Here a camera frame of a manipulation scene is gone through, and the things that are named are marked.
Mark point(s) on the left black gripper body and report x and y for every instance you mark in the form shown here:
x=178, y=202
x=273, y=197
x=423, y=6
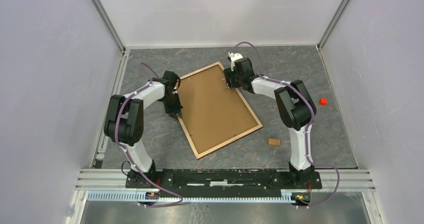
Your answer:
x=172, y=104

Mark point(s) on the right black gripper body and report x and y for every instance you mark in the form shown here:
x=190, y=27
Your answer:
x=235, y=78

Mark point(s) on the wooden picture frame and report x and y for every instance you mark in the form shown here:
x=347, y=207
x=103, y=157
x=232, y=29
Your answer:
x=198, y=154

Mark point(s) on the brown cardboard backing board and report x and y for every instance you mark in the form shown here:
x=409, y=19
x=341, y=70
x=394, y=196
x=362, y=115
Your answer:
x=215, y=110

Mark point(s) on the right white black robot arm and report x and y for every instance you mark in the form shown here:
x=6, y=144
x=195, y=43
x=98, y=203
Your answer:
x=294, y=103

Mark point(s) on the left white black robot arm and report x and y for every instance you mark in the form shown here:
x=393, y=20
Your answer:
x=124, y=122

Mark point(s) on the flat wooden block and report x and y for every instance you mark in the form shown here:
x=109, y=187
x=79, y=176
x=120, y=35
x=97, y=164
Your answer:
x=274, y=142

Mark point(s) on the red cube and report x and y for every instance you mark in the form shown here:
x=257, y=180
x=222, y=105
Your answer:
x=323, y=101

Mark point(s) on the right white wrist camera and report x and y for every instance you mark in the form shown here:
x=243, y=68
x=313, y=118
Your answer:
x=233, y=57

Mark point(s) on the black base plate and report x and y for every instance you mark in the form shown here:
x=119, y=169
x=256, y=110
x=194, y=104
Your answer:
x=223, y=183

